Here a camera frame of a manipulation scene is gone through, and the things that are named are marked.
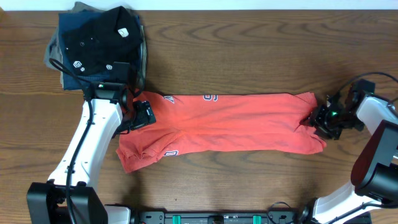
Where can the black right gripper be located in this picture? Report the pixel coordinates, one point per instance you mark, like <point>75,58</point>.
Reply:
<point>318,117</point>

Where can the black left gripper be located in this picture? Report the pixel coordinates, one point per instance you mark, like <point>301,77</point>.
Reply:
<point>142,115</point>

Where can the red soccer t-shirt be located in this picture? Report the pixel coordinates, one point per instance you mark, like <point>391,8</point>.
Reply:
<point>196,123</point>

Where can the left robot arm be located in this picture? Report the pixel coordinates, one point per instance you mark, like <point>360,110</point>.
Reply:
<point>69,195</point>

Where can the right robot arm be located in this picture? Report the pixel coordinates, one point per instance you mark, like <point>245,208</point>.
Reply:
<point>373,183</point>

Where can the black folded shirt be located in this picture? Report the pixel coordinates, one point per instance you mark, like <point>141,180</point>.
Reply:
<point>113,36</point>

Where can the grey folded garment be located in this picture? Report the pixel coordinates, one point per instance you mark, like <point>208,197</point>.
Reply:
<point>53,47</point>

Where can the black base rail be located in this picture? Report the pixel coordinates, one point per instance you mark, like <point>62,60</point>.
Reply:
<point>216,218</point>

